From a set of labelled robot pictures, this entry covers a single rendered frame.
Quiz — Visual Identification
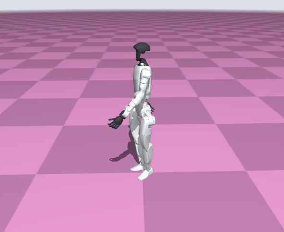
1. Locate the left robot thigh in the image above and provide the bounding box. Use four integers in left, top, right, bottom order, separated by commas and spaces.
139, 112, 156, 151

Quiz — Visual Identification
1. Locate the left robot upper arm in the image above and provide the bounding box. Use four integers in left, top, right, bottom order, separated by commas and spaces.
134, 68, 151, 98

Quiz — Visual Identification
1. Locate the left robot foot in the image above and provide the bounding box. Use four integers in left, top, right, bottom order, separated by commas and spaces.
138, 167, 154, 180

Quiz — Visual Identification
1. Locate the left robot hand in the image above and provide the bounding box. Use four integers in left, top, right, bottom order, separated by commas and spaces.
108, 110, 126, 129

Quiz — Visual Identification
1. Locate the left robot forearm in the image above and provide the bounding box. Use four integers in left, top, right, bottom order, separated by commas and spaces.
122, 93, 143, 117

